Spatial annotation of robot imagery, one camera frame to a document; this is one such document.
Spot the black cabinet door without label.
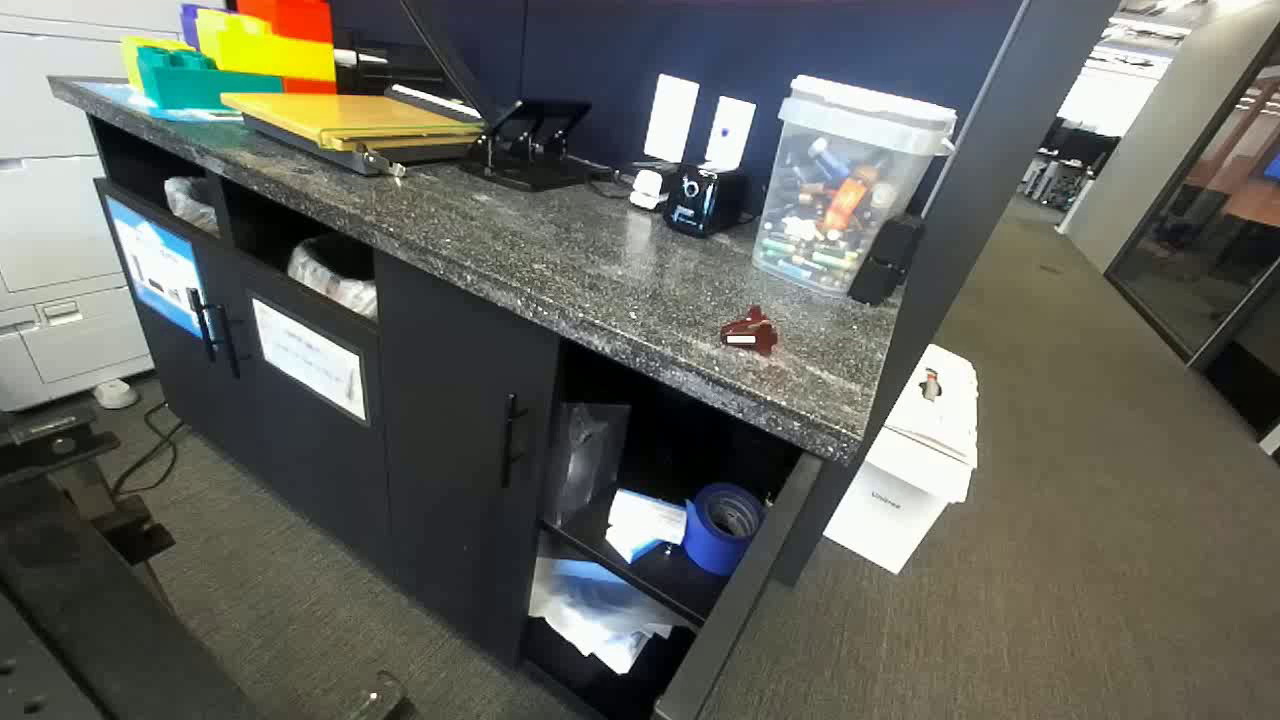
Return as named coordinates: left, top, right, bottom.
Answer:
left=652, top=450, right=828, bottom=720

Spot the green building block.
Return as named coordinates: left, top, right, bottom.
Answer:
left=137, top=42, right=285, bottom=114

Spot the glass office partition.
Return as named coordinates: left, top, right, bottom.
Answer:
left=1103, top=24, right=1280, bottom=465

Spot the clear plastic bin with markers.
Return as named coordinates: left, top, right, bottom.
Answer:
left=753, top=72, right=959, bottom=296

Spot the white floor plug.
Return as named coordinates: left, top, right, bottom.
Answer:
left=90, top=377, right=144, bottom=414

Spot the small clear trash bag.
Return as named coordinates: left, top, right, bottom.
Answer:
left=161, top=172, right=223, bottom=238

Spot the black cabinet with granite top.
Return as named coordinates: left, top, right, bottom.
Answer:
left=47, top=72, right=910, bottom=720

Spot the blue paper sheet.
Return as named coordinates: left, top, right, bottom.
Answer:
left=125, top=85, right=247, bottom=128

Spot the purple building block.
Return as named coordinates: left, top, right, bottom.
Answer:
left=177, top=0, right=223, bottom=53

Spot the tall white wall plate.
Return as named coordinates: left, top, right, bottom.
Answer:
left=640, top=72, right=702, bottom=168

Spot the small dark red object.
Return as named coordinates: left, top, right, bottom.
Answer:
left=716, top=304, right=783, bottom=358

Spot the yellow paper cutter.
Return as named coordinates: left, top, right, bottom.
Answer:
left=215, top=0, right=535, bottom=179

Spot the short white wall plate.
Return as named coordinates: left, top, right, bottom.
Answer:
left=701, top=92, right=761, bottom=179

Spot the clear plastic sleeve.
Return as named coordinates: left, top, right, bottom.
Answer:
left=545, top=394, right=637, bottom=533

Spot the large clear trash bag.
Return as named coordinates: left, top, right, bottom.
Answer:
left=285, top=233, right=383, bottom=323

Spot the white office printer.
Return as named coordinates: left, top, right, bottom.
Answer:
left=0, top=0, right=184, bottom=414

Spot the black handheld device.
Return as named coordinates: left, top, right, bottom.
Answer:
left=842, top=210, right=928, bottom=307

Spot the blue round container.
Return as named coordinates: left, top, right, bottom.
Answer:
left=680, top=481, right=769, bottom=580

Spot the crumpled plastic bag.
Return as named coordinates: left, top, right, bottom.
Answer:
left=525, top=551, right=680, bottom=679

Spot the black bin door, white label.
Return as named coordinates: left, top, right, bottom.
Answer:
left=215, top=252, right=393, bottom=569

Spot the black cabinet door with handle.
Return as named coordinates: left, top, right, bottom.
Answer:
left=372, top=252, right=565, bottom=666

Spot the white paper pack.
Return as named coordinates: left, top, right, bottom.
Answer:
left=601, top=487, right=693, bottom=569

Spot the black floor cable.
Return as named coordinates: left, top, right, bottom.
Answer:
left=110, top=394, right=193, bottom=498

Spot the red building block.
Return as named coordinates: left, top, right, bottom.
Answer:
left=237, top=0, right=338, bottom=96

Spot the black robot stand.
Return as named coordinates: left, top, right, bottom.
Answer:
left=0, top=394, right=259, bottom=720

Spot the black bin door, blue label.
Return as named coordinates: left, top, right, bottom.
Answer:
left=90, top=177, right=247, bottom=448

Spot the small white charger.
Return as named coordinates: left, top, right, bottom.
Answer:
left=623, top=162, right=672, bottom=216

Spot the white cardboard box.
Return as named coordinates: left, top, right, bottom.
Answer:
left=818, top=340, right=985, bottom=580

